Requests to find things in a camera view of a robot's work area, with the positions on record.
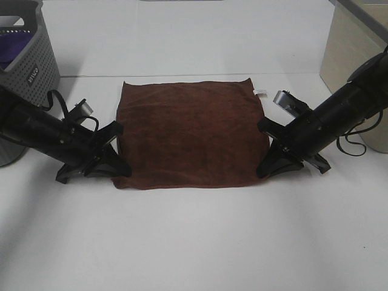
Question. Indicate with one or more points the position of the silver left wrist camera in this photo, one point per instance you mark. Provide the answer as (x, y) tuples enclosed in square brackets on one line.
[(80, 110)]

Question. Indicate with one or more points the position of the brown towel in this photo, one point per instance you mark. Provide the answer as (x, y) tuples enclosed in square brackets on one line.
[(190, 134)]

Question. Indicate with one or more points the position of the grey perforated laundry basket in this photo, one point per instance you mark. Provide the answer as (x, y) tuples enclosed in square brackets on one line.
[(26, 82)]

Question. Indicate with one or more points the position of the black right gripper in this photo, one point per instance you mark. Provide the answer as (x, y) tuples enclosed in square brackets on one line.
[(292, 144)]

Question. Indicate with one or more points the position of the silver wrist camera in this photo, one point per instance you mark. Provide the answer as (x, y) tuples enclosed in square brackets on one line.
[(80, 110), (290, 104)]

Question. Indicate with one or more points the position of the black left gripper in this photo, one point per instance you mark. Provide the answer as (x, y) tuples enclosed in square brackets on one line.
[(89, 153)]

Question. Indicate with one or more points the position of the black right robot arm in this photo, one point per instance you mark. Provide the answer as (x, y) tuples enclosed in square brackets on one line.
[(362, 96)]

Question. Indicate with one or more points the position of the beige plastic basket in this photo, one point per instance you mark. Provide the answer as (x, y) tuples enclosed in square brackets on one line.
[(358, 32)]

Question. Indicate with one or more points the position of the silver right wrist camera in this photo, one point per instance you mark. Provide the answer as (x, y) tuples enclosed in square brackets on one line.
[(290, 104)]

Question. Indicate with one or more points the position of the purple towel in basket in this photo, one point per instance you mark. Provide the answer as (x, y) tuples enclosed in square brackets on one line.
[(11, 46)]

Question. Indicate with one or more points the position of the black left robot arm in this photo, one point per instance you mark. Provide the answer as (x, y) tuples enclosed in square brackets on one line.
[(57, 111)]

